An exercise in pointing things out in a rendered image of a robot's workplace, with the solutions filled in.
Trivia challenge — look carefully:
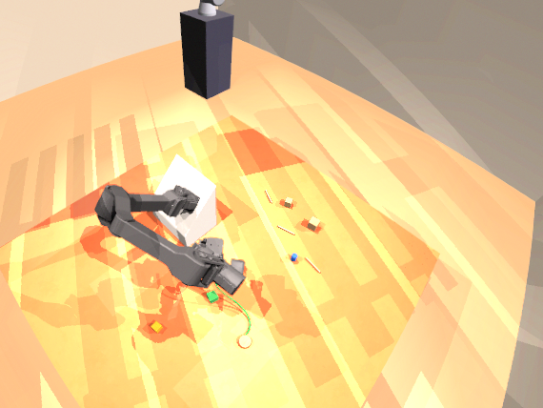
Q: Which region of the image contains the small yellow block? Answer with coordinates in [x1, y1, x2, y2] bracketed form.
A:
[151, 321, 163, 334]

